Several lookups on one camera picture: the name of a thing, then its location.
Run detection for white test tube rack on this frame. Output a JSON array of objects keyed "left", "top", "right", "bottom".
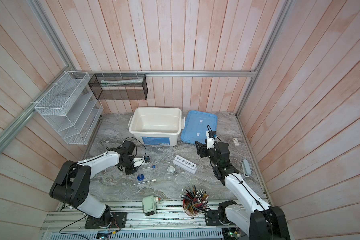
[{"left": 173, "top": 155, "right": 197, "bottom": 174}]

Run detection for green white box device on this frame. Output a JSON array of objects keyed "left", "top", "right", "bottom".
[{"left": 142, "top": 195, "right": 163, "bottom": 217}]

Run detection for aluminium horizontal wall rail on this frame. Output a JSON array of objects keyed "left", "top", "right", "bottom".
[{"left": 87, "top": 70, "right": 257, "bottom": 77}]

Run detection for small blue bottle cap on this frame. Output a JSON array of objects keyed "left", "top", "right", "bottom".
[{"left": 137, "top": 174, "right": 145, "bottom": 182}]

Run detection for cup of coloured pencils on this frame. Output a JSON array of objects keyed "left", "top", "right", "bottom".
[{"left": 181, "top": 185, "right": 209, "bottom": 217}]

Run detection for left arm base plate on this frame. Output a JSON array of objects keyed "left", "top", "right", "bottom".
[{"left": 85, "top": 212, "right": 128, "bottom": 229}]

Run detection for blue plastic bin lid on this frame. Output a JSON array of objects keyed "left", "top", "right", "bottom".
[{"left": 181, "top": 111, "right": 218, "bottom": 145}]

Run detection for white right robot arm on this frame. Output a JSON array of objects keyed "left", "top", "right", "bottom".
[{"left": 195, "top": 140, "right": 291, "bottom": 240}]

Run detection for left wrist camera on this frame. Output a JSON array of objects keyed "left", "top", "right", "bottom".
[{"left": 133, "top": 156, "right": 150, "bottom": 168}]

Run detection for small glass dish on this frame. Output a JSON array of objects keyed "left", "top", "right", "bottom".
[{"left": 167, "top": 166, "right": 175, "bottom": 174}]

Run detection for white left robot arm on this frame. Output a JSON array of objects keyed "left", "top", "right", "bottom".
[{"left": 50, "top": 140, "right": 137, "bottom": 219}]

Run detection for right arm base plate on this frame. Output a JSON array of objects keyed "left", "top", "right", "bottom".
[{"left": 204, "top": 210, "right": 234, "bottom": 226}]

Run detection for white wire wall rack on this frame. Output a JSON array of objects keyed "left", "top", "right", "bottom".
[{"left": 35, "top": 72, "right": 103, "bottom": 145}]

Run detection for black mesh wall shelf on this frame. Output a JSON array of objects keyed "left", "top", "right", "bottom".
[{"left": 89, "top": 73, "right": 148, "bottom": 101}]

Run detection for large clear petri dish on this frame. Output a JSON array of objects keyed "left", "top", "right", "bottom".
[{"left": 175, "top": 172, "right": 191, "bottom": 187}]

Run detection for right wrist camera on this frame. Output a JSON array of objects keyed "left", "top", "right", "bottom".
[{"left": 206, "top": 131, "right": 217, "bottom": 150}]

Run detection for blue capped test tube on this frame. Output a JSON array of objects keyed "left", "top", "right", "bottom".
[{"left": 142, "top": 165, "right": 156, "bottom": 170}]

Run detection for white plastic storage bin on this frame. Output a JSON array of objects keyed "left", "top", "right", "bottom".
[{"left": 128, "top": 107, "right": 185, "bottom": 146}]

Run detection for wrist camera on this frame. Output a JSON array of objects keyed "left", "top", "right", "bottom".
[
  {"left": 206, "top": 131, "right": 217, "bottom": 150},
  {"left": 133, "top": 156, "right": 150, "bottom": 168}
]

